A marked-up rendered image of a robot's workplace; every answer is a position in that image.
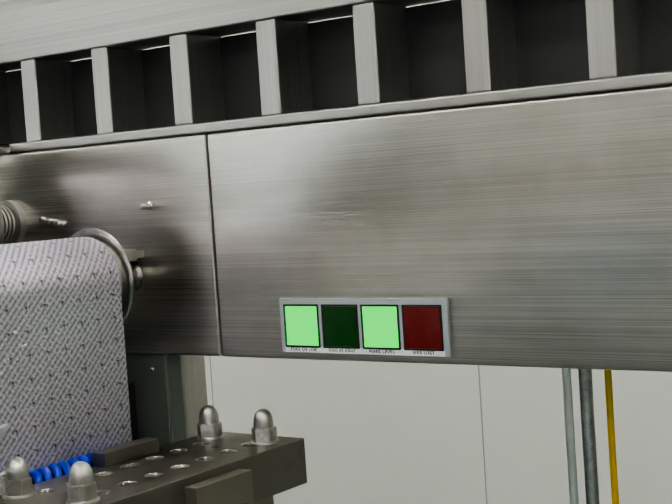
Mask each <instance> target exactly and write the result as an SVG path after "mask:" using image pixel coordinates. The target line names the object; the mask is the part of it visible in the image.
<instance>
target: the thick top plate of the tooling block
mask: <svg viewBox="0 0 672 504"><path fill-rule="evenodd" d="M222 434H223V435H224V437H223V438H221V439H217V440H209V441H201V440H197V436H194V437H191V438H188V439H184V440H181V441H178V442H174V443H171V444H167V445H164V446H161V447H159V452H157V453H153V454H150V455H147V456H143V457H140V458H137V459H133V460H130V461H127V462H123V463H120V464H117V465H113V466H110V467H107V468H105V467H96V466H93V467H91V468H92V471H93V477H94V481H95V482H96V483H97V494H98V496H99V497H100V500H99V501H98V502H96V503H93V504H186V501H185V487H186V486H189V485H192V484H195V483H198V482H201V481H204V480H207V479H209V478H212V477H215V476H218V475H221V474H224V473H227V472H230V471H233V470H236V469H239V468H241V469H250V470H251V473H252V488H253V502H254V503H255V502H258V501H260V500H263V499H266V498H268V497H271V496H274V495H276V494H279V493H281V492H284V491H287V490H289V489H292V488H295V487H297V486H300V485H302V484H305V483H307V473H306V458H305V444H304V438H295V437H283V436H277V438H278V439H279V442H278V443H275V444H271V445H252V444H251V441H252V434H246V433H233V432H222ZM68 483H69V474H66V475H63V476H60V477H56V478H53V479H49V480H46V481H43V482H39V483H36V484H33V490H34V491H35V495H34V496H32V497H28V498H24V499H17V500H6V499H3V498H2V495H0V504H66V500H67V499H68V496H67V484H68Z"/></svg>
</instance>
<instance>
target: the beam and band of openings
mask: <svg viewBox="0 0 672 504"><path fill-rule="evenodd" d="M439 1H444V2H439ZM433 2H437V3H433ZM426 3H431V4H426ZM420 4H425V5H420ZM414 5H419V6H414ZM408 6H413V7H408ZM346 16H351V17H346ZM340 17H345V18H340ZM334 18H339V19H334ZM328 19H332V20H328ZM322 20H326V21H322ZM316 21H320V22H316ZM309 22H314V23H309ZM254 31H256V32H254ZM248 32H252V33H248ZM242 33H246V34H242ZM236 34H240V35H236ZM229 35H234V36H229ZM223 36H227V37H223ZM168 45H170V46H168ZM162 46H166V47H162ZM155 47H160V48H155ZM149 48H153V49H149ZM143 49H147V50H143ZM88 58H92V59H88ZM82 59H85V60H82ZM75 60H79V61H75ZM72 61H73V62H72ZM20 69H21V70H20ZM14 70H17V71H14ZM8 71H11V72H8ZM666 86H672V0H450V1H445V0H59V1H54V2H49V3H44V4H39V5H34V6H29V7H25V8H20V9H15V10H10V11H5V12H0V144H9V145H10V152H9V153H8V154H18V153H27V152H37V151H47V150H56V149H66V148H76V147H85V146H95V145H105V144H114V143H124V142H134V141H143V140H153V139H163V138H172V137H182V136H192V135H201V134H211V133H221V132H231V131H240V130H250V129H260V128H269V127H279V126H289V125H298V124H308V123H318V122H327V121H337V120H347V119H356V118H366V117H376V116H385V115H395V114H405V113H415V112H424V111H434V110H444V109H453V108H463V107H473V106H482V105H492V104H502V103H511V102H521V101H531V100H540V99H550V98H560V97H569V96H579V95H589V94H598V93H608V92H618V91H627V90H637V89H647V88H656V87H666ZM8 154H0V155H8Z"/></svg>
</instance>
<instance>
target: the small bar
mask: <svg viewBox="0 0 672 504"><path fill-rule="evenodd" d="M157 452H159V440H158V438H150V437H144V438H140V439H137V440H133V441H130V442H126V443H123V444H119V445H116V446H112V447H109V448H105V449H102V450H98V451H95V452H92V458H93V466H96V467H105V468H107V467H110V466H113V465H117V464H120V463H123V462H127V461H130V460H133V459H137V458H140V457H143V456H147V455H150V454H153V453H157Z"/></svg>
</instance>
